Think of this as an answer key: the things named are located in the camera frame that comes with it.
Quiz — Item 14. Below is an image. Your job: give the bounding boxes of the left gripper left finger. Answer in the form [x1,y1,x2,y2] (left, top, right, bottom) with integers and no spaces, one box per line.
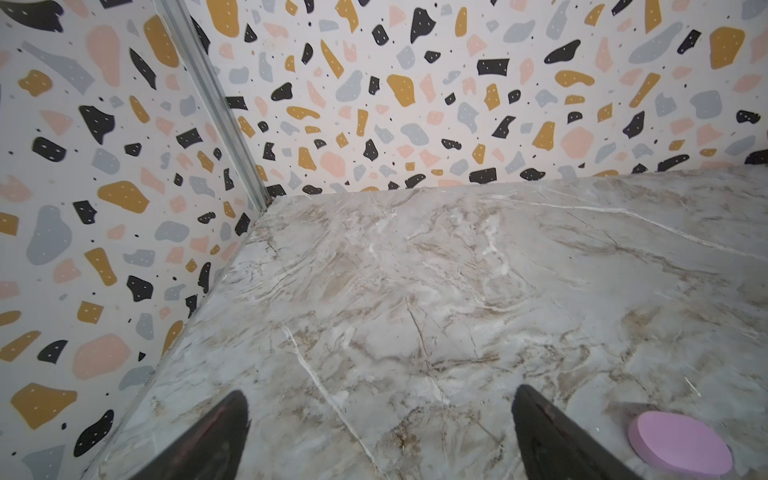
[132,390,250,480]

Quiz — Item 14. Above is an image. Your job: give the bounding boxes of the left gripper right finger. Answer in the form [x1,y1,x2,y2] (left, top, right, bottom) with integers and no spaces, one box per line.
[511,384,640,480]

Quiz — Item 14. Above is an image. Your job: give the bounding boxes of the pink earbud charging case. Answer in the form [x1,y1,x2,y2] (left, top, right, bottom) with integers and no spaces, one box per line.
[628,411,734,477]

